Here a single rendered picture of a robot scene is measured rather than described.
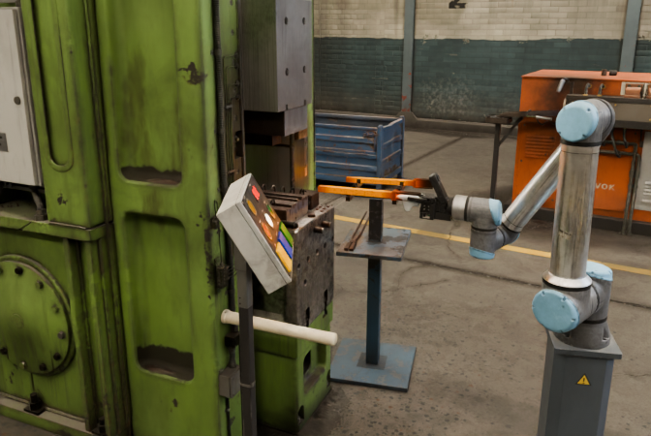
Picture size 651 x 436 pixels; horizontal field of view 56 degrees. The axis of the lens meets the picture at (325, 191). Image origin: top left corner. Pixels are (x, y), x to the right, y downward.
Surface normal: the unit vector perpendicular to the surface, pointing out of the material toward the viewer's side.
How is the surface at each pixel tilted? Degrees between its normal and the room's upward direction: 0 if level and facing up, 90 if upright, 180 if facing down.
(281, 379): 90
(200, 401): 90
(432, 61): 91
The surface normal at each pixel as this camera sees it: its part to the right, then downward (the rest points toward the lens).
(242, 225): 0.04, 0.26
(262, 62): -0.39, 0.25
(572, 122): -0.71, 0.06
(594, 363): -0.18, 0.26
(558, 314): -0.72, 0.27
